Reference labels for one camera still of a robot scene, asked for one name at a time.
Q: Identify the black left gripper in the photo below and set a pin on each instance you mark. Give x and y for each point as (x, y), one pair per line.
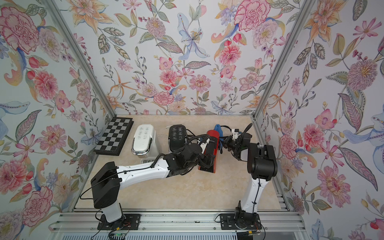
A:
(202, 160)

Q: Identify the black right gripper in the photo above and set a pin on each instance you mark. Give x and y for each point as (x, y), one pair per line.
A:
(229, 142)

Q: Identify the red coffee machine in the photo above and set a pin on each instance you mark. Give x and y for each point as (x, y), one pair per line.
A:
(212, 147)

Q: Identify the blue microfiber cloth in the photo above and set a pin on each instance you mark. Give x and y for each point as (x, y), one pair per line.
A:
(218, 128)

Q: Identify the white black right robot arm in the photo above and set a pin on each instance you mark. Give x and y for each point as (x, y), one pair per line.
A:
(262, 167)

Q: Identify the black coffee machine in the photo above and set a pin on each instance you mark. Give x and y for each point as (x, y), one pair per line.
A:
(177, 137)

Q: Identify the white coffee machine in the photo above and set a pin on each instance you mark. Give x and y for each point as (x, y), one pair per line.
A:
(145, 144)

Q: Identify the black white chessboard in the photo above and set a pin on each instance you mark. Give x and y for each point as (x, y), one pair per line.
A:
(113, 139)

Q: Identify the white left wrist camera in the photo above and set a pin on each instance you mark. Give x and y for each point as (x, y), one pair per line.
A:
(203, 146)

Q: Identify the aluminium frame post right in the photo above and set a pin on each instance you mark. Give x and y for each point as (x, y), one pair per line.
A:
(267, 87)

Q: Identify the aluminium frame post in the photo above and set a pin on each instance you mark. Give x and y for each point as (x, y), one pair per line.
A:
(267, 87)
(68, 36)

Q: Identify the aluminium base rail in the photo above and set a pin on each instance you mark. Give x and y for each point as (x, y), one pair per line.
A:
(179, 225)

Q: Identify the aluminium frame post left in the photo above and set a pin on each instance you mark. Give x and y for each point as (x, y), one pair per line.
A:
(68, 36)

